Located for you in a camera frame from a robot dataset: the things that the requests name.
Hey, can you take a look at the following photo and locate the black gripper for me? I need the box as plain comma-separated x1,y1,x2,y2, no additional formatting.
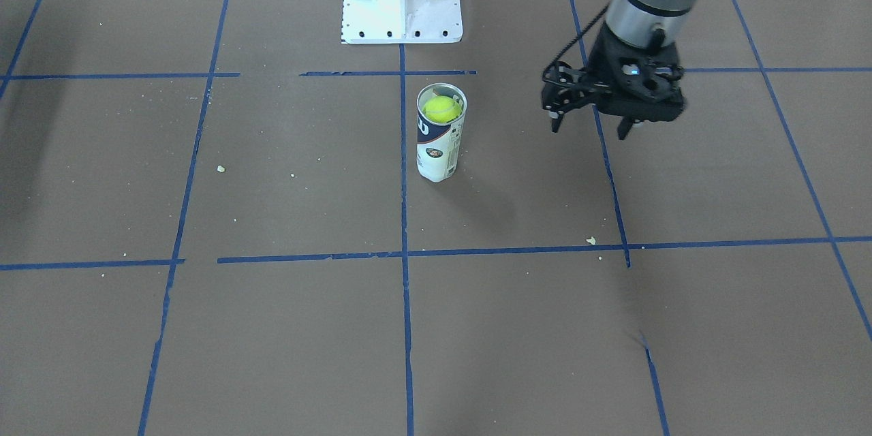
542,25,686,141

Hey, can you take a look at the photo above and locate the yellow-green tennis ball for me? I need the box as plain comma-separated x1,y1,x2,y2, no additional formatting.
422,95,462,125

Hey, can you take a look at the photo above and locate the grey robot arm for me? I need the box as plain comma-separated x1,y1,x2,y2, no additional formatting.
541,0,697,139

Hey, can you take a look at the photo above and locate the clear plastic tennis ball can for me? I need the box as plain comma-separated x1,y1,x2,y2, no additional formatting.
416,83,467,183

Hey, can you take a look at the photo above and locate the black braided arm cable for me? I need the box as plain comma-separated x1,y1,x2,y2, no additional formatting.
548,3,610,72

